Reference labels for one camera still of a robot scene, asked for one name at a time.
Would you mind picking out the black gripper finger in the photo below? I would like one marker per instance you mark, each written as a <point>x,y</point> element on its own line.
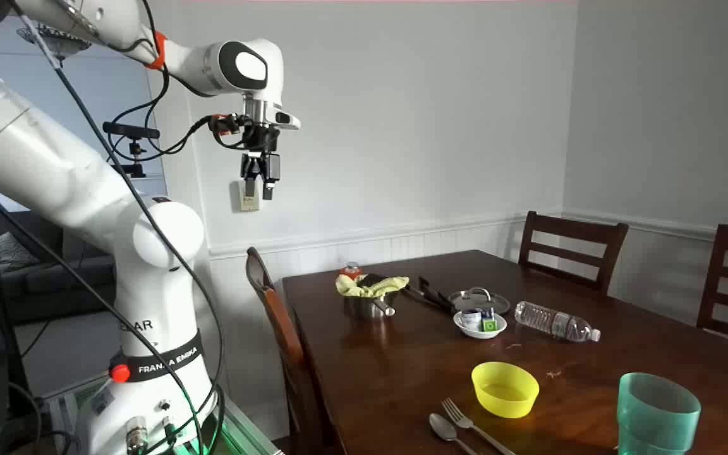
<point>250,181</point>
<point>272,181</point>

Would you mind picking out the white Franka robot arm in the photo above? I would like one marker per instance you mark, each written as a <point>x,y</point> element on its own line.
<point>43,164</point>

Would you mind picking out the yellow cloth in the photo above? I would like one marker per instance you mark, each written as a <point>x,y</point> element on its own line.
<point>364,284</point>

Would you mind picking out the brown wooden chair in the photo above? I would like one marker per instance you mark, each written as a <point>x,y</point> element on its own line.
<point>284,336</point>

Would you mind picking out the clear plastic water bottle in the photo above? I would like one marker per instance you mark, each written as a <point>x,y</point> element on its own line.
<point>553,321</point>

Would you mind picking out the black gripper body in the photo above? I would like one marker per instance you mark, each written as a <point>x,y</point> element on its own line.
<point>261,145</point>

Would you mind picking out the silver metal spoon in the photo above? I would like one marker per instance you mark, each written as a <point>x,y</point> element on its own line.
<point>442,428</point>

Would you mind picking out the small metal pot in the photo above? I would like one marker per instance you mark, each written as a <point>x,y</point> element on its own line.
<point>368,308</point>

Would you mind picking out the grey couch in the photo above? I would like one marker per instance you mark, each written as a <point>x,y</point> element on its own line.
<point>43,287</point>

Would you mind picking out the black camera on tripod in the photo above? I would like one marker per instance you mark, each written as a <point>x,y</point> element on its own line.
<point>133,131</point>

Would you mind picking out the yellow plastic bowl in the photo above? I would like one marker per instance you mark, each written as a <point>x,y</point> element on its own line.
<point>503,393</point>

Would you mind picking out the green translucent plastic cup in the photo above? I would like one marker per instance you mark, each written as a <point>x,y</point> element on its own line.
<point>658,417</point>

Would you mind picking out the metal pot lid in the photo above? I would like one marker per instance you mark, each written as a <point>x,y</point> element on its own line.
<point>481,298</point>

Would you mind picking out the black kitchen utensil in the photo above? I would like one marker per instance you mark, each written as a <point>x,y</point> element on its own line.
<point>432,294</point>

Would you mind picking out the beige wall switch plate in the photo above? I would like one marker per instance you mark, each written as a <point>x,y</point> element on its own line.
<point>249,202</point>

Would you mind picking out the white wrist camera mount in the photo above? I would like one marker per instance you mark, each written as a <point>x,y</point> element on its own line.
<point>289,119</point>

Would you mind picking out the silver metal fork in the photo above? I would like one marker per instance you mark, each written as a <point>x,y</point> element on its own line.
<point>467,423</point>

